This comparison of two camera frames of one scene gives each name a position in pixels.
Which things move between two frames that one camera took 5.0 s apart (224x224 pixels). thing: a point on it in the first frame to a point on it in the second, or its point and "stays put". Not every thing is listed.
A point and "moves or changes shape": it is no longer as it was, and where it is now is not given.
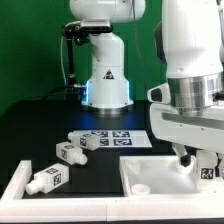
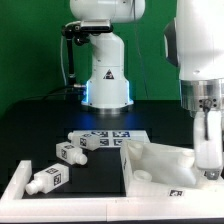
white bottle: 86,139 stays put
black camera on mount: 75,28 stays put
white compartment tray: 164,175 moves or changes shape
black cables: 73,93 stays put
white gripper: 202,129 to 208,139
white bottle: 70,153 stays put
